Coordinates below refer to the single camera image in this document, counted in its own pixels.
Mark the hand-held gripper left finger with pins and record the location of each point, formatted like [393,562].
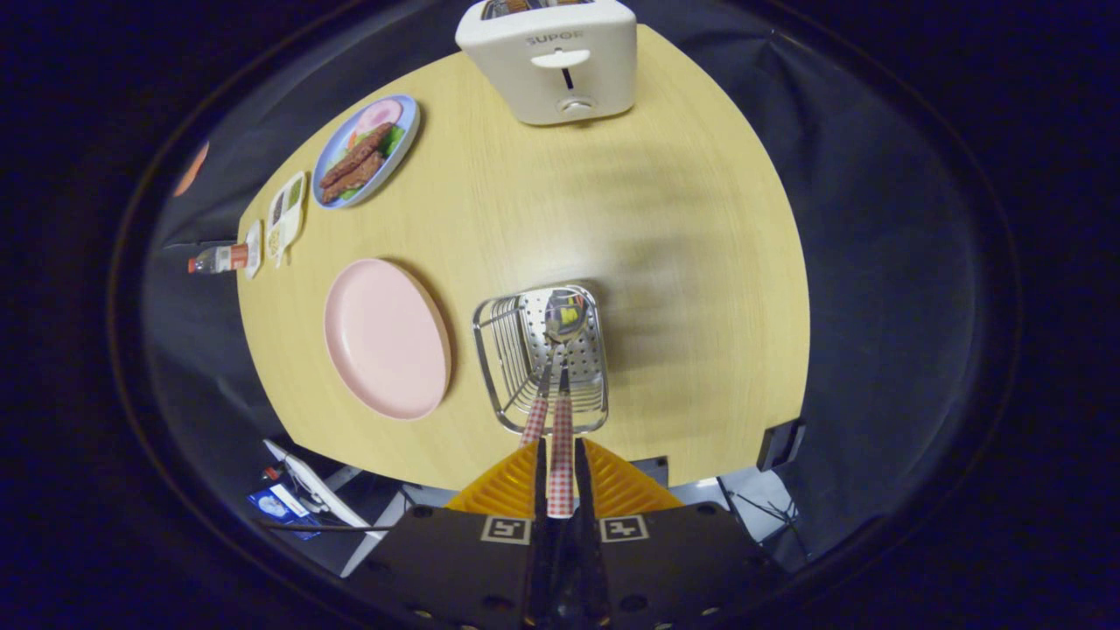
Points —
[541,490]

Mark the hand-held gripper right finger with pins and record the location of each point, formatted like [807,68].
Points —
[582,490]

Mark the black table clamp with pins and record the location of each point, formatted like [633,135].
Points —
[780,444]

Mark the pink plate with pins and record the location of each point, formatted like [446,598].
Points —
[385,337]

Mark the white flat panel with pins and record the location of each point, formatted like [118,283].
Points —
[319,490]

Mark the blue card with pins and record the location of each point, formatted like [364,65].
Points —
[280,507]

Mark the brown grilled sausage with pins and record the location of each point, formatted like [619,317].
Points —
[359,150]
[354,177]

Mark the white divided sauce tray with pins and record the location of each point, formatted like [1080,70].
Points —
[287,219]

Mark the small white coaster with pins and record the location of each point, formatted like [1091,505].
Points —
[254,249]

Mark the green lettuce leaf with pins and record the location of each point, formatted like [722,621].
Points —
[394,140]

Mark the blue plate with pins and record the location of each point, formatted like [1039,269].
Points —
[331,157]

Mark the clear plastic bottle red label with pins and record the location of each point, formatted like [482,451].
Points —
[219,260]

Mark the pink ham slice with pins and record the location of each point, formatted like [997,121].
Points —
[379,114]

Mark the white toaster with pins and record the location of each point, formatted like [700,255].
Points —
[547,70]

